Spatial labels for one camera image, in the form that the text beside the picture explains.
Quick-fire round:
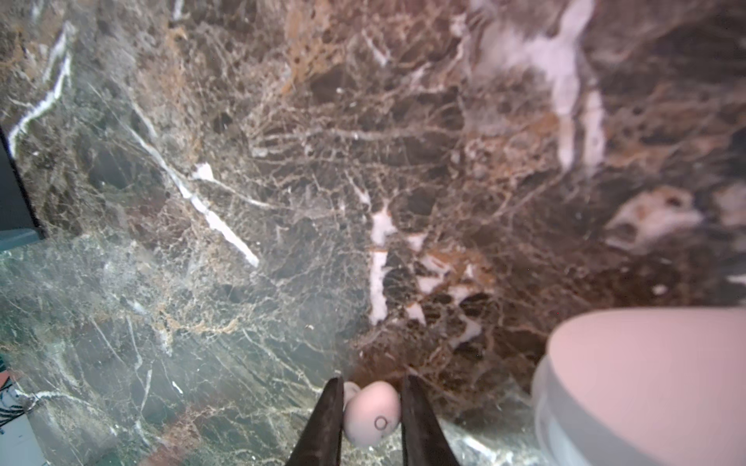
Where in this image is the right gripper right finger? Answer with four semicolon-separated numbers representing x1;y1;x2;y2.
400;375;460;466

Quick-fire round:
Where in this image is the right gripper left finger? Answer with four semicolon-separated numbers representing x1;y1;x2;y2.
286;377;344;466

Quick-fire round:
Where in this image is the white earbud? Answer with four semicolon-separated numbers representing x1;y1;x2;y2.
343;381;401;449

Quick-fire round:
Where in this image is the white earbud charging case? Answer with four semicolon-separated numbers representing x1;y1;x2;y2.
532;307;745;465

